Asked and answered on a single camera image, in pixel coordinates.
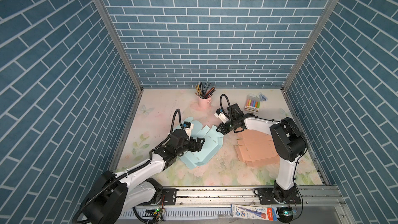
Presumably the light blue paper box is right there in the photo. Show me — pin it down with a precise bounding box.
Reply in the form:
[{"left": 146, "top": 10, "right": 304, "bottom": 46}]
[{"left": 180, "top": 117, "right": 224, "bottom": 170}]

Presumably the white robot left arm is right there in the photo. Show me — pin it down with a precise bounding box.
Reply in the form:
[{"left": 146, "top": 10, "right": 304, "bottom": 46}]
[{"left": 72, "top": 121, "right": 205, "bottom": 224}]

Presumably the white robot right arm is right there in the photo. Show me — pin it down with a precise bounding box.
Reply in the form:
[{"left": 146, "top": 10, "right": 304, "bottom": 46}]
[{"left": 215, "top": 94, "right": 308, "bottom": 204}]

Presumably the pink flat paper box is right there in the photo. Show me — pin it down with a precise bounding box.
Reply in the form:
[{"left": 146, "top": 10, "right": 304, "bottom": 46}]
[{"left": 235, "top": 130, "right": 279, "bottom": 167}]

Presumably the white toothpaste style box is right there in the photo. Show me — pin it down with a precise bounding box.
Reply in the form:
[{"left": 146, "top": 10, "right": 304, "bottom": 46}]
[{"left": 231, "top": 204, "right": 279, "bottom": 221}]

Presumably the pack of coloured markers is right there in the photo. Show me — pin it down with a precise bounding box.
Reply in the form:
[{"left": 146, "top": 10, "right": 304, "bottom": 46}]
[{"left": 244, "top": 95, "right": 260, "bottom": 113}]

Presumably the pink metal pencil bucket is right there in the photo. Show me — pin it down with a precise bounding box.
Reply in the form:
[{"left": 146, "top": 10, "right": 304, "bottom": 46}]
[{"left": 198, "top": 97, "right": 212, "bottom": 110}]

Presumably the bundle of coloured pencils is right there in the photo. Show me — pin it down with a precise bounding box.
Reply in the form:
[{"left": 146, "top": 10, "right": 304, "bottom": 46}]
[{"left": 195, "top": 82, "right": 216, "bottom": 99}]

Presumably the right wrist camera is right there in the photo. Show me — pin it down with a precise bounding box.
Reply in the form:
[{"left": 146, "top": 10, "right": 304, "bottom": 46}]
[{"left": 215, "top": 108, "right": 229, "bottom": 123}]

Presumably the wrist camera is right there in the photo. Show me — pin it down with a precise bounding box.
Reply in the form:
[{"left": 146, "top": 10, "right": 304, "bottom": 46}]
[
  {"left": 215, "top": 108, "right": 229, "bottom": 123},
  {"left": 182, "top": 121, "right": 194, "bottom": 139}
]

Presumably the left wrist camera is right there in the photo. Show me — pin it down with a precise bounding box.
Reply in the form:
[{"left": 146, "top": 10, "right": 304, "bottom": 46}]
[{"left": 182, "top": 121, "right": 194, "bottom": 139}]

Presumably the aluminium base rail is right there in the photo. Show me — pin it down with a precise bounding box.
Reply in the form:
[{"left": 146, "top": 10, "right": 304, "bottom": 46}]
[{"left": 163, "top": 185, "right": 345, "bottom": 207}]

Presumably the right aluminium corner post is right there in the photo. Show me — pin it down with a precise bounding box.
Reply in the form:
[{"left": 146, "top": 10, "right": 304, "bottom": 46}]
[{"left": 282, "top": 0, "right": 355, "bottom": 91}]

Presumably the aluminium corner post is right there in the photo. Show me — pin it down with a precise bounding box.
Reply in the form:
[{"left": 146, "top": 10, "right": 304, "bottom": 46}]
[
  {"left": 80, "top": 0, "right": 144, "bottom": 91},
  {"left": 282, "top": 0, "right": 355, "bottom": 91}
]

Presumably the left aluminium corner post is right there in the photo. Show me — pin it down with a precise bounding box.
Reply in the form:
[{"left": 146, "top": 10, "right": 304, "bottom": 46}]
[{"left": 80, "top": 0, "right": 144, "bottom": 91}]

